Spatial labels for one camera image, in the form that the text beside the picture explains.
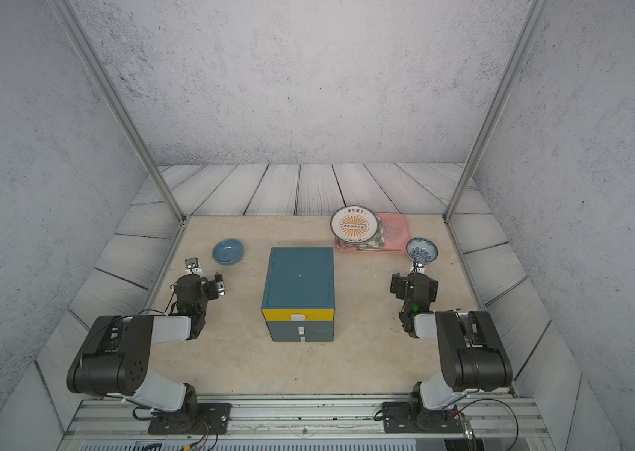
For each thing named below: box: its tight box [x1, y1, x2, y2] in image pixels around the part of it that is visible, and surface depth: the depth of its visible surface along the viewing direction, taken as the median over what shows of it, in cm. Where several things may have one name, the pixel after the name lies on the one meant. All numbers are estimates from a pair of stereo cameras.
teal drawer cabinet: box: [261, 247, 336, 343], surface depth 77 cm
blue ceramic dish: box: [212, 238, 245, 266], surface depth 109 cm
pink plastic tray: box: [334, 212, 410, 254], surface depth 113 cm
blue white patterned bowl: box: [405, 237, 439, 263], surface depth 109 cm
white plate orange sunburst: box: [329, 204, 380, 244], surface depth 117 cm
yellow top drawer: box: [261, 308, 335, 322], surface depth 74 cm
